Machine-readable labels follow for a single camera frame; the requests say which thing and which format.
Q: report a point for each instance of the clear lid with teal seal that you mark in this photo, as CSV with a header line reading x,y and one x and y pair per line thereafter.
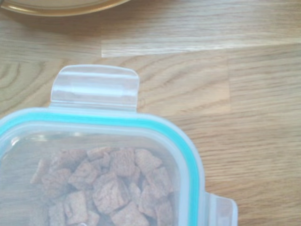
x,y
185,150

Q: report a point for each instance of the brown cereal squares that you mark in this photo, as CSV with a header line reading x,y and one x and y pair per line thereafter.
x,y
105,186

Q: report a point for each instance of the white dinner plate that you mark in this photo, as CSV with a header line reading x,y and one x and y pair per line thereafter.
x,y
58,10

